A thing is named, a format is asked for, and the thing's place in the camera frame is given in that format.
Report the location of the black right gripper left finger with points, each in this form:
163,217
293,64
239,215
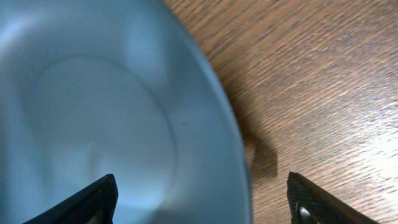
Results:
95,203

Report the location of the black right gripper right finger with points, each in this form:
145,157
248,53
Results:
309,203

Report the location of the blue bowl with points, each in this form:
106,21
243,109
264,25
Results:
98,87

